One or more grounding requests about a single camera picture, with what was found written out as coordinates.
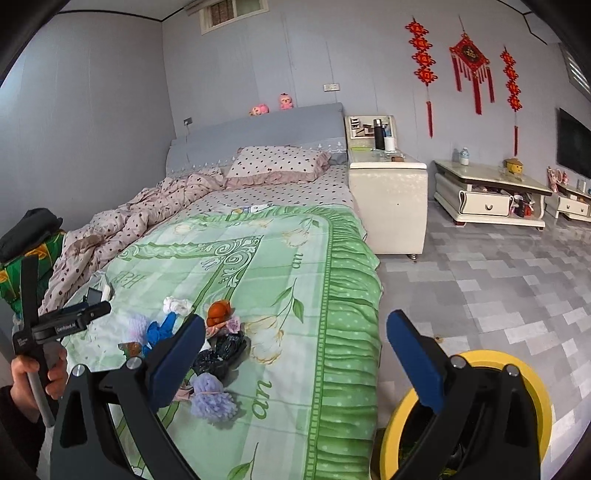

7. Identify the small wall window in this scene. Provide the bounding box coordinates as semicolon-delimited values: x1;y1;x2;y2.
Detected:
198;0;269;34

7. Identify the person's left forearm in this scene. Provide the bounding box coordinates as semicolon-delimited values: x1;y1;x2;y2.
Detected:
0;385;48;474

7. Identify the cream television stand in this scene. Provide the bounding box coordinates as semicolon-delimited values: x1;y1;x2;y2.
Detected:
545;180;591;223

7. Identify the polka dot bed sheet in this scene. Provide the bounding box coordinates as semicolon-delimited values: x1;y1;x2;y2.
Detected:
196;164;357;217

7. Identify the black folded cloth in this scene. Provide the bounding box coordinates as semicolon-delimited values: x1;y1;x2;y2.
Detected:
0;209;64;265

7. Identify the person's left hand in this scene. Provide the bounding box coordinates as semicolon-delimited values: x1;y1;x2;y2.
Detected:
10;346;69;407

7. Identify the pale lilac fluffy ball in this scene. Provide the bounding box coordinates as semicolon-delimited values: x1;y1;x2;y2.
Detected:
126;314;151;345

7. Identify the pink printed wrapper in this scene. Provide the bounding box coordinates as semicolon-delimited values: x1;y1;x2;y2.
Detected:
205;316;246;340

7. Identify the diamond red knot hanging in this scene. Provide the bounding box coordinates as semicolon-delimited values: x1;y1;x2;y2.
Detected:
449;16;496;116

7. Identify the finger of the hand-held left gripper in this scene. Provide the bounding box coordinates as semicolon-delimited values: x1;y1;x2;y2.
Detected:
20;255;40;326

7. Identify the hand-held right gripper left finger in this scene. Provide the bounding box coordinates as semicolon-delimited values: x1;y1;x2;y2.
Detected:
50;315;206;480

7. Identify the green floral blanket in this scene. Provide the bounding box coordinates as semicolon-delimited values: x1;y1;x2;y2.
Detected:
60;203;385;480

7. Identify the pink polka dot duvet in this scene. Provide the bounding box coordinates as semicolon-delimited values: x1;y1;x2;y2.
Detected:
39;166;228;315

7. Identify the purple fluffy pom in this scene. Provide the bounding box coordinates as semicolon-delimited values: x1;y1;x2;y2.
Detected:
190;373;238;424

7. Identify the yellow rimmed bin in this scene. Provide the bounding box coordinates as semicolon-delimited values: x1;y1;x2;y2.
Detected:
378;349;554;480

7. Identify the grey bed headboard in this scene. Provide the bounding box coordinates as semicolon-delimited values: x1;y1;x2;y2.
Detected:
165;102;348;177

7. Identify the polka dot pillow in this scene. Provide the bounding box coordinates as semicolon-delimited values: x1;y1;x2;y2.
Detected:
224;146;332;189

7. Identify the black television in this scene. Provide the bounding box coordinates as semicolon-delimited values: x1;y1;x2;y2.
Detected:
555;107;591;179

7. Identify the white tv stand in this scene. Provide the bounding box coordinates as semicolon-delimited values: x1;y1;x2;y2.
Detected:
433;159;554;230

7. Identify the long red knot hanging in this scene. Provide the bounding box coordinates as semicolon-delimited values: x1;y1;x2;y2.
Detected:
499;45;524;157
405;17;439;138

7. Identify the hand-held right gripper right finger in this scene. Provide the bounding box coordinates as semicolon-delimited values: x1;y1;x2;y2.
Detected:
386;310;542;480

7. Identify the side window with blinds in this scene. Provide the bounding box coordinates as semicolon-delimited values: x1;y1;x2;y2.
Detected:
558;43;591;101

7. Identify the white tissue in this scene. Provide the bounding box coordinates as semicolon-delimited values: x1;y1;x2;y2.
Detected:
163;296;191;317

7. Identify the black plastic bag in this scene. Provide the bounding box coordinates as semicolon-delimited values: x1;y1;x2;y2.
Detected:
191;333;251;380

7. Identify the green patterned cloth bundle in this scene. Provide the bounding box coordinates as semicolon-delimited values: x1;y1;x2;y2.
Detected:
0;231;66;320

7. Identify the cream nightstand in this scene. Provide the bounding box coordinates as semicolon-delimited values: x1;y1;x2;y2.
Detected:
344;114;429;262

